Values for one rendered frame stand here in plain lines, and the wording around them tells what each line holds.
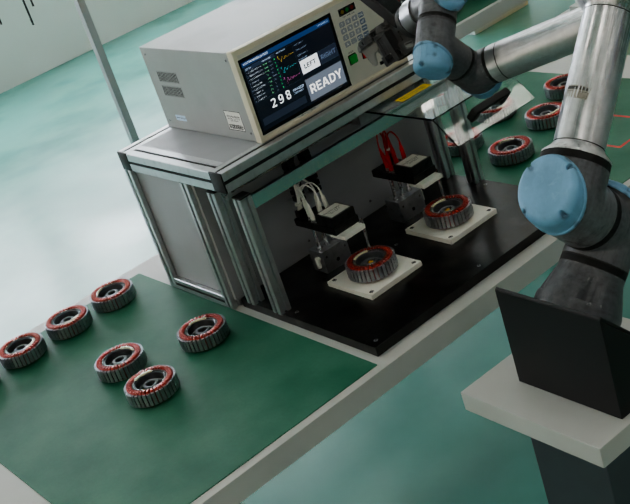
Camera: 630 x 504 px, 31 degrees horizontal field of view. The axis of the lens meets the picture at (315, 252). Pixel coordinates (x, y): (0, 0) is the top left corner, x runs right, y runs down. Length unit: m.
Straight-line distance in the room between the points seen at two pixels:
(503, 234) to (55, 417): 1.03
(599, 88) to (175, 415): 1.03
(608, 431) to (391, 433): 1.51
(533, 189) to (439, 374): 1.73
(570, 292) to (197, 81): 1.01
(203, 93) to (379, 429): 1.28
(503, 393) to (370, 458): 1.28
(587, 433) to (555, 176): 0.42
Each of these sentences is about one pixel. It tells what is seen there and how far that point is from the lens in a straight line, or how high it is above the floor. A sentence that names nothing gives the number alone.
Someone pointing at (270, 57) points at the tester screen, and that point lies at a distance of 2.43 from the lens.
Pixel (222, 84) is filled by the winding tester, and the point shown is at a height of 1.24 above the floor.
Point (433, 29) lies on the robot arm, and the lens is 2.21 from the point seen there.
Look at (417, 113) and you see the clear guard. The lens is 2.48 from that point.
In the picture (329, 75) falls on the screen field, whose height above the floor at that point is 1.18.
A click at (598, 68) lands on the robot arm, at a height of 1.24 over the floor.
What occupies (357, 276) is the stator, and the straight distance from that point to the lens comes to 2.46.
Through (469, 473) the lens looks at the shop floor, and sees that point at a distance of 3.14.
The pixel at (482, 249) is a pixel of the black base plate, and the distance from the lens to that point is 2.49.
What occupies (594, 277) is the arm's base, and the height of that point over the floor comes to 0.93.
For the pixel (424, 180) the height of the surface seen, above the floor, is 0.88.
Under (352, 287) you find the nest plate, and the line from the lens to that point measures 2.47.
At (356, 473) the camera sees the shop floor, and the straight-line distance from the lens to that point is 3.26.
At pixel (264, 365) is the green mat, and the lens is 2.36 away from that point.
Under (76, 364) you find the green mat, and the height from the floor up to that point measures 0.75.
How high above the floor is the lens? 1.91
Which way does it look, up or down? 25 degrees down
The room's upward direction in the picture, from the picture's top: 19 degrees counter-clockwise
